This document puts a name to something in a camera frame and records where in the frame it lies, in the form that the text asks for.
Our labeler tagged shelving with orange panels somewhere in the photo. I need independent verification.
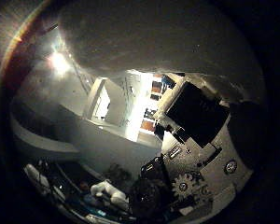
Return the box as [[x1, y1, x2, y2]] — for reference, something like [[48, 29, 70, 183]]
[[139, 73, 176, 135]]

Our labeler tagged dark leafy plant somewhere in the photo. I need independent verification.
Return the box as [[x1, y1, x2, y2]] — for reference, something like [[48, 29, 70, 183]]
[[104, 162, 133, 188]]

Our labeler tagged bright ceiling lamp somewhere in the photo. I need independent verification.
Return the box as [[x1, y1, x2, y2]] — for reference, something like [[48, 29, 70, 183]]
[[48, 49, 73, 77]]

